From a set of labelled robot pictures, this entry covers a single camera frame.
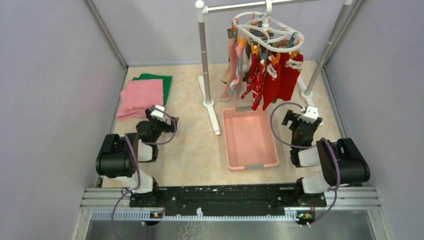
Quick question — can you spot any pink plastic basket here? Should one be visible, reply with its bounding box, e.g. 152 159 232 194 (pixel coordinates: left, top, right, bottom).
222 105 280 171

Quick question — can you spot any green folded cloth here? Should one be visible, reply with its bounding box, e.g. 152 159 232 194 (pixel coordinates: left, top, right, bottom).
132 73 172 106

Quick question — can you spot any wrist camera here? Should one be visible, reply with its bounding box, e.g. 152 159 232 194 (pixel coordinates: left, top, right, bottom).
150 105 166 122
297 106 319 124

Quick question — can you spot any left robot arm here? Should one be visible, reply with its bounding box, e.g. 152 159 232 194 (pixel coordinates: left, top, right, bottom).
95 105 179 207

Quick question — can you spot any red santa sock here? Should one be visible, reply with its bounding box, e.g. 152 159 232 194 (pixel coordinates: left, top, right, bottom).
262 52 281 111
275 53 304 101

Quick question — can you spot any pink folded cloth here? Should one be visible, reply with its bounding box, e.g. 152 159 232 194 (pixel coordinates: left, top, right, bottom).
116 79 164 121

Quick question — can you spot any argyle beige sock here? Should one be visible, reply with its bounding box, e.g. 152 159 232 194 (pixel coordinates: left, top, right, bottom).
242 42 252 82

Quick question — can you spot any pink sock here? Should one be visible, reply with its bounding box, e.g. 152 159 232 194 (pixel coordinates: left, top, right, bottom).
221 38 238 101
231 42 246 99

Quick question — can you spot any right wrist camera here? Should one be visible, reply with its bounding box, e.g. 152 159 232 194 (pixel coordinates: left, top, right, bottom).
297 106 319 124

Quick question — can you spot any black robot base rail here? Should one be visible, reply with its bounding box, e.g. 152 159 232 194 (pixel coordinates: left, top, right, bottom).
129 183 327 225

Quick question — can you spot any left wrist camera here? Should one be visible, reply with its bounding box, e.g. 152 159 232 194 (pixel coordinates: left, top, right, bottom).
150 105 166 122

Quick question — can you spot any metal drying rack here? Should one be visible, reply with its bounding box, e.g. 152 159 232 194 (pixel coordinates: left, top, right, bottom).
194 0 353 135

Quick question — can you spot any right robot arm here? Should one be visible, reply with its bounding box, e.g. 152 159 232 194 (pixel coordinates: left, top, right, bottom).
281 110 371 206

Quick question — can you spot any red snowflake sock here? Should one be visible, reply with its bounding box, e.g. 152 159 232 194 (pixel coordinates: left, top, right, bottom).
251 59 266 111
241 53 260 99

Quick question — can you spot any white clip sock hanger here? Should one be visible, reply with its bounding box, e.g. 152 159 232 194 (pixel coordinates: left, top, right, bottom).
231 0 305 53

